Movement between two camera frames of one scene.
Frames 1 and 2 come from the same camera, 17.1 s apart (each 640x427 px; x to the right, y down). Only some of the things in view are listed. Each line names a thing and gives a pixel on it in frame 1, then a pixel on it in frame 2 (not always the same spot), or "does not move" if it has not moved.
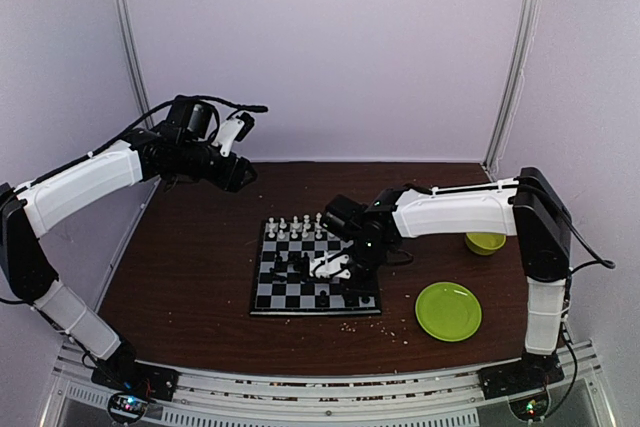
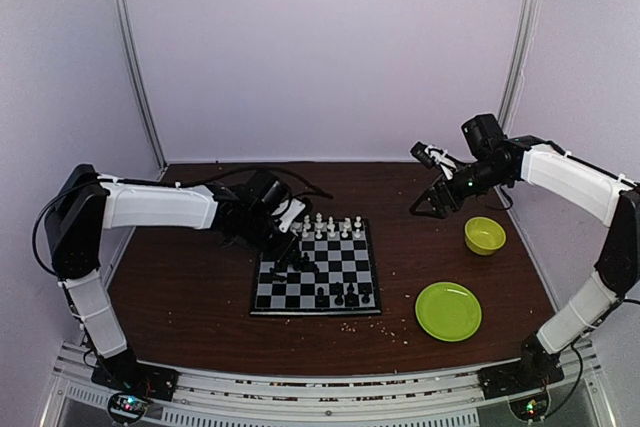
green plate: x=448 y=311 does not move
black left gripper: x=229 y=179 -> x=280 y=253
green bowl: x=485 y=244 does not move
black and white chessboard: x=282 y=281 does not move
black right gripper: x=351 y=290 -> x=430 y=193
